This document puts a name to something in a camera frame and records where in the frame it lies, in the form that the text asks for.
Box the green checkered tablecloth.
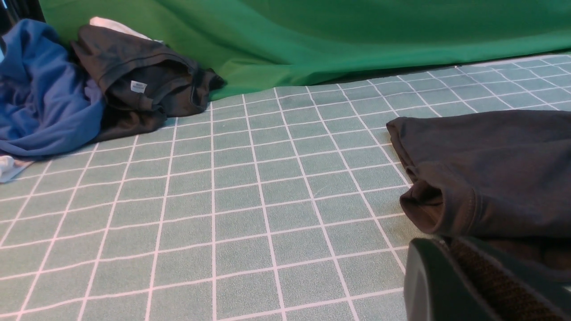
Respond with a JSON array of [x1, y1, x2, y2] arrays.
[[0, 55, 570, 321]]

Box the blue garment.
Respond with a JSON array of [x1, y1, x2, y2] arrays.
[[0, 20, 105, 159]]

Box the crumpled dark gray garment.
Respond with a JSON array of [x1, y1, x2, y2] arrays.
[[70, 25, 226, 143]]

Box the white garment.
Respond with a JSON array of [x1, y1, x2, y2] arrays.
[[89, 16, 165, 44]]

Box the white cloth scrap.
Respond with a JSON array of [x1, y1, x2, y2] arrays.
[[0, 155, 34, 184]]

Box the dark gray long-sleeve top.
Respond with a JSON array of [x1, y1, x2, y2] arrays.
[[387, 110, 571, 282]]

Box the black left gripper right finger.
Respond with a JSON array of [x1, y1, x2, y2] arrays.
[[448, 238, 570, 321]]

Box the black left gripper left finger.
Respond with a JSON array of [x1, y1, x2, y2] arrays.
[[403, 238, 501, 321]]

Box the green backdrop cloth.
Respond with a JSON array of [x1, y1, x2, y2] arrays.
[[40, 0, 571, 99]]

